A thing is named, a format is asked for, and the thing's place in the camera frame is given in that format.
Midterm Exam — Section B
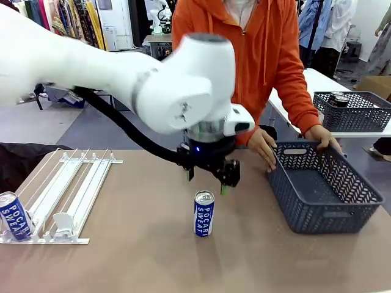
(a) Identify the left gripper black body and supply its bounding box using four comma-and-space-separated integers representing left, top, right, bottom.
176, 137, 238, 177

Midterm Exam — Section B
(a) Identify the blue Pocari Sweat can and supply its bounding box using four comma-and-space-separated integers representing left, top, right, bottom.
0, 191, 33, 242
194, 190, 216, 238

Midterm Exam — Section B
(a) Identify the blue-grey woven plastic basket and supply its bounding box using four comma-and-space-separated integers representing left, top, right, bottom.
265, 140, 385, 235
313, 90, 391, 133

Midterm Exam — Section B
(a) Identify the person left forearm orange sleeve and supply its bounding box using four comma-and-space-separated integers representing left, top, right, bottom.
274, 70, 322, 139

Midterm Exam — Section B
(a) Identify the person right forearm orange sleeve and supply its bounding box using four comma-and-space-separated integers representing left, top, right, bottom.
235, 121, 260, 148

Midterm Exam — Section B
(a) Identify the person right hand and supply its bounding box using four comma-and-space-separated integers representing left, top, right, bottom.
247, 128, 278, 173

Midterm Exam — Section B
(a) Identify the person left hand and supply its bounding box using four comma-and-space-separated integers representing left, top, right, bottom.
305, 124, 344, 155

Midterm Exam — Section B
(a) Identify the person torso in orange hoodie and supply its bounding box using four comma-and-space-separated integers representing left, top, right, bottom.
171, 0, 321, 147

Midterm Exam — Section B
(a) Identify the white folding table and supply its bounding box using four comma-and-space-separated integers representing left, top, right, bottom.
267, 67, 391, 138

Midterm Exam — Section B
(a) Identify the white shoe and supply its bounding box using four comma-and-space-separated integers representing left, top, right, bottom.
368, 146, 391, 162

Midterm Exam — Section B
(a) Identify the white air purifier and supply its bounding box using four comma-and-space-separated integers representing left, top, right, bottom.
102, 26, 119, 52

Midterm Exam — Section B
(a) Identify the black stand pole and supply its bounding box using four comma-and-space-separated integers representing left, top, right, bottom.
305, 0, 325, 70

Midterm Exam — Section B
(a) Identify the cardboard box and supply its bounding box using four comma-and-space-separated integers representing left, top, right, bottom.
354, 75, 391, 101

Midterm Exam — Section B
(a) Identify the black fabric cover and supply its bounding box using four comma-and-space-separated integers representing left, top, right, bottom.
0, 142, 74, 194

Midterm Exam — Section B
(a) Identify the grey plastic stool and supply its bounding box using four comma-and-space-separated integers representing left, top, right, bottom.
346, 41, 363, 64

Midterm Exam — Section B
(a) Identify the clothes rack with hanging fabrics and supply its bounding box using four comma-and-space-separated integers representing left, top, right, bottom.
12, 0, 108, 52

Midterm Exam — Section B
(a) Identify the grey dress on mannequin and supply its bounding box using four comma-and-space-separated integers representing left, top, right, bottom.
366, 12, 391, 76

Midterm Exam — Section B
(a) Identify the black corrugated cable hose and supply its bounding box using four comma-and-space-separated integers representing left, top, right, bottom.
73, 87, 184, 167

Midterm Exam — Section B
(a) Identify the white wire can dispenser rack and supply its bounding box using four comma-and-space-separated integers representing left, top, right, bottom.
0, 147, 124, 245

